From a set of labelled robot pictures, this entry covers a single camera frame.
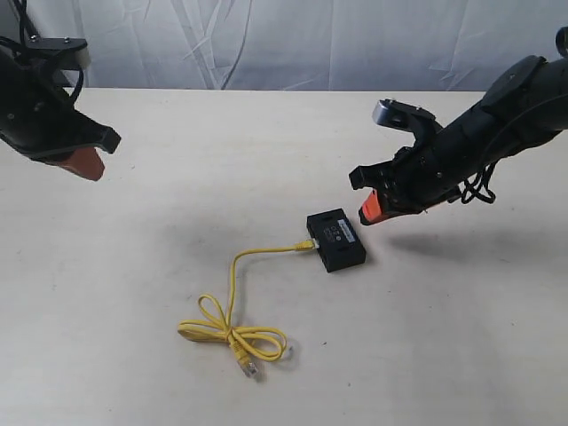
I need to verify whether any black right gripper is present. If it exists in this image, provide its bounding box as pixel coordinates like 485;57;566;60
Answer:
348;106;511;226

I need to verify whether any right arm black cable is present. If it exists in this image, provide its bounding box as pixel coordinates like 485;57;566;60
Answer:
459;26;568;205

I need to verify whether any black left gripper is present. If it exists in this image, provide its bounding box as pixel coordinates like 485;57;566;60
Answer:
1;52;121;182

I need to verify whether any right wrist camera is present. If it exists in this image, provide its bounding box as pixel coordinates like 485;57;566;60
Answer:
372;99;442;143

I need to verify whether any yellow ethernet cable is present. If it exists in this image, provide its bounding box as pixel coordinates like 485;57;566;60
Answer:
177;237;320;380

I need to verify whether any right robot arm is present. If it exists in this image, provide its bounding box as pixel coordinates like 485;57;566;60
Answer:
349;56;567;225

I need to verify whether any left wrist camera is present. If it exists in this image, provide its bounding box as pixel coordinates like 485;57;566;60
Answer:
24;35;91;87

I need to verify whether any black network switch box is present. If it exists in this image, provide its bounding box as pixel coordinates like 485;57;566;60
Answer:
306;209;367;273

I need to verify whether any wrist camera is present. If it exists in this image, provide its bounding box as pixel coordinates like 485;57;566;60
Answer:
24;35;91;87
372;99;442;143

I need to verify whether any white backdrop curtain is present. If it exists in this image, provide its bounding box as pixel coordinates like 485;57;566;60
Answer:
28;1;567;91

